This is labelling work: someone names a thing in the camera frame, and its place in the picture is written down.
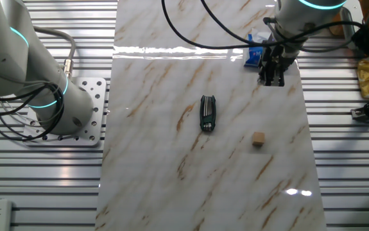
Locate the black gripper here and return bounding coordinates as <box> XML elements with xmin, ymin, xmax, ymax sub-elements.
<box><xmin>257</xmin><ymin>44</ymin><xmax>300</xmax><ymax>88</ymax></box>

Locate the small wooden block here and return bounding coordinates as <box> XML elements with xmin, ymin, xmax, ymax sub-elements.
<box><xmin>252</xmin><ymin>132</ymin><xmax>266</xmax><ymax>148</ymax></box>

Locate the blue white tissue pack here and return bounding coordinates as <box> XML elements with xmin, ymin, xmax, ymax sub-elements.
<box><xmin>243</xmin><ymin>27</ymin><xmax>273</xmax><ymax>67</ymax></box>

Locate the dark folding hex key set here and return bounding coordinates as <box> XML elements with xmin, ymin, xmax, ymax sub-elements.
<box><xmin>199</xmin><ymin>94</ymin><xmax>217</xmax><ymax>132</ymax></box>

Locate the white marble pattern board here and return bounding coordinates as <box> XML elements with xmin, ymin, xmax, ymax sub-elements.
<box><xmin>94</xmin><ymin>0</ymin><xmax>328</xmax><ymax>231</ymax></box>

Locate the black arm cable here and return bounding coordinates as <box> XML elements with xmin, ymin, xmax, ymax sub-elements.
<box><xmin>160</xmin><ymin>0</ymin><xmax>366</xmax><ymax>53</ymax></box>

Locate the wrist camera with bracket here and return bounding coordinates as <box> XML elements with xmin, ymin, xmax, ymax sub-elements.
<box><xmin>340</xmin><ymin>6</ymin><xmax>369</xmax><ymax>57</ymax></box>

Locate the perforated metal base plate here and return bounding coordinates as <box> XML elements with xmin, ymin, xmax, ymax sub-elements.
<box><xmin>22</xmin><ymin>76</ymin><xmax>108</xmax><ymax>147</ymax></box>

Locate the grey cable with metal connector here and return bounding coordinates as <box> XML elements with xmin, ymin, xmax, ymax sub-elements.
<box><xmin>32</xmin><ymin>25</ymin><xmax>78</xmax><ymax>80</ymax></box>

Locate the thin cable bundle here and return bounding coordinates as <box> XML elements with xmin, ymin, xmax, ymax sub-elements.
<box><xmin>0</xmin><ymin>81</ymin><xmax>66</xmax><ymax>142</ymax></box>

